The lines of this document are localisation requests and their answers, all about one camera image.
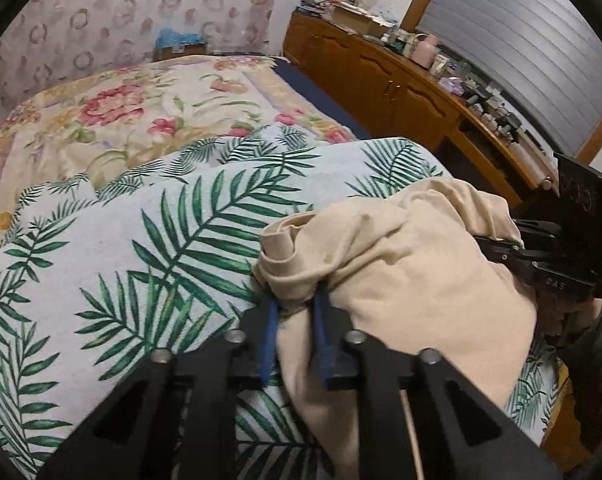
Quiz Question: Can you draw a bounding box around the pink thermos jug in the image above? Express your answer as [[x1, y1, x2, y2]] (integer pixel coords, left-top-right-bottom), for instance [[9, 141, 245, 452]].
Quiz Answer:
[[410, 32, 439, 68]]

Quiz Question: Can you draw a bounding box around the person's right hand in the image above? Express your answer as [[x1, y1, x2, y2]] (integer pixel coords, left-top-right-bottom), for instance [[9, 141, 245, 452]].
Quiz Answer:
[[536, 287, 602, 348]]

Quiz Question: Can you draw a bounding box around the wooden cabinet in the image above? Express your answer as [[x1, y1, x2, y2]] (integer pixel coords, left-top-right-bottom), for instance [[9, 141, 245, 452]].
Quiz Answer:
[[283, 7, 562, 206]]

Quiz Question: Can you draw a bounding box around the beige printed t-shirt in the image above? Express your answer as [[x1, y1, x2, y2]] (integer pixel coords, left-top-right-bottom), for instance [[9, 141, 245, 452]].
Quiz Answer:
[[253, 177, 539, 480]]

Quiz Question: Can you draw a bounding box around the blue bag on box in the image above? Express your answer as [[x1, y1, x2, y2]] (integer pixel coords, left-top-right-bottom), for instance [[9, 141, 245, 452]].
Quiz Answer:
[[153, 27, 206, 62]]

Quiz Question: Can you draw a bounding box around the open cardboard box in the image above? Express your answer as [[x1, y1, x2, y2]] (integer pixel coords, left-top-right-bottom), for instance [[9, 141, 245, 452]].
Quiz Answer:
[[331, 2, 386, 36]]

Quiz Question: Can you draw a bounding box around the floral bedspread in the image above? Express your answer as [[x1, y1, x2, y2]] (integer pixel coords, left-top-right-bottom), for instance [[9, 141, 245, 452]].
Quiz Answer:
[[0, 55, 359, 251]]

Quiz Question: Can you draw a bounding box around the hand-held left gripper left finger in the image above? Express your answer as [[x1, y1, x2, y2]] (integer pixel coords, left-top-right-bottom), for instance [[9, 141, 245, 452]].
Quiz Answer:
[[41, 292, 282, 480]]

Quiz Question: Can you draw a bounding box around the leaf-print blanket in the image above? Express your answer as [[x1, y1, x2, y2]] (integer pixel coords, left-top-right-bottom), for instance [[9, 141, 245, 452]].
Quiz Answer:
[[0, 125, 562, 480]]

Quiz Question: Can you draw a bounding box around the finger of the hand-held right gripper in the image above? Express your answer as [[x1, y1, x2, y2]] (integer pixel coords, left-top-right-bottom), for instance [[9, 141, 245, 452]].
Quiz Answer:
[[473, 234, 536, 273]]

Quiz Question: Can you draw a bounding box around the circle-patterned wall curtain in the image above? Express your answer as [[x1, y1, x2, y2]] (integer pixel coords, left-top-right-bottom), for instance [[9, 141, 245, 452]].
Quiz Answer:
[[0, 0, 302, 108]]

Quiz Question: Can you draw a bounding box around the grey window blind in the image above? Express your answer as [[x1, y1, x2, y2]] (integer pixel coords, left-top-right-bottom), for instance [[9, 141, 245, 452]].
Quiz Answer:
[[416, 0, 602, 158]]

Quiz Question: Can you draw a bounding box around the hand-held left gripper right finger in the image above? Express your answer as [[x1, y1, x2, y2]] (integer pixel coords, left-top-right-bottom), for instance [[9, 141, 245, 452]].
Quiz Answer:
[[311, 280, 562, 480]]

